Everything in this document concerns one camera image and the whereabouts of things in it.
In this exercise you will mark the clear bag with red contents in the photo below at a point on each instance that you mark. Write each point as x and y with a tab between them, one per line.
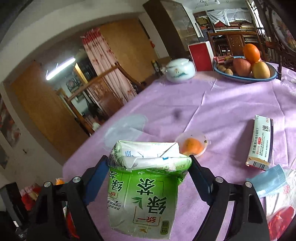
280	207

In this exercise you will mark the blue fruit plate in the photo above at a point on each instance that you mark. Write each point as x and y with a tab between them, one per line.
227	61

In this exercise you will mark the green tea carton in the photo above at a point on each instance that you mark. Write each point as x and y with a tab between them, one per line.
143	187

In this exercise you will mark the pink floral curtain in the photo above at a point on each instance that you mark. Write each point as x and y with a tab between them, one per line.
102	59

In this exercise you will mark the blue face mask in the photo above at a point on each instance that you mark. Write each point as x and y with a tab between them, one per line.
269	182

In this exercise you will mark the red box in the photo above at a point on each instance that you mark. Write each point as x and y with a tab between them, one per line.
202	56

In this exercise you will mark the purple tablecloth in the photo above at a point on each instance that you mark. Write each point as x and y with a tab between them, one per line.
223	110

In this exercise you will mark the yellow pear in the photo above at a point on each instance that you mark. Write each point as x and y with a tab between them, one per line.
260	70

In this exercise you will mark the white ceramic lidded jar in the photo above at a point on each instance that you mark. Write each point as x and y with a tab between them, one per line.
180	70

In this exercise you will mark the red apple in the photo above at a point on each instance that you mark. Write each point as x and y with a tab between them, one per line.
242	67

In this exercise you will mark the plastic cup with orange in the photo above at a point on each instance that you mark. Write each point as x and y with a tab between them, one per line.
192	143

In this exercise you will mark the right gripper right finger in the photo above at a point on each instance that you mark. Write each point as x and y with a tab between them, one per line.
203	180

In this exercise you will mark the white medicine box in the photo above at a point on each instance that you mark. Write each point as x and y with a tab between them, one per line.
261	148

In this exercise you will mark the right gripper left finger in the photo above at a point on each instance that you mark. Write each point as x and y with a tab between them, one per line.
93	179

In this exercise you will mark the walnut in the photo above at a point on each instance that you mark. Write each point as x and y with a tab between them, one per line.
221	68
229	72

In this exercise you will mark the wooden chair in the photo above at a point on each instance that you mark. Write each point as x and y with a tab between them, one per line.
100	93

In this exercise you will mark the orange fruit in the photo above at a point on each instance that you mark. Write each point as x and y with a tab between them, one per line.
251	53

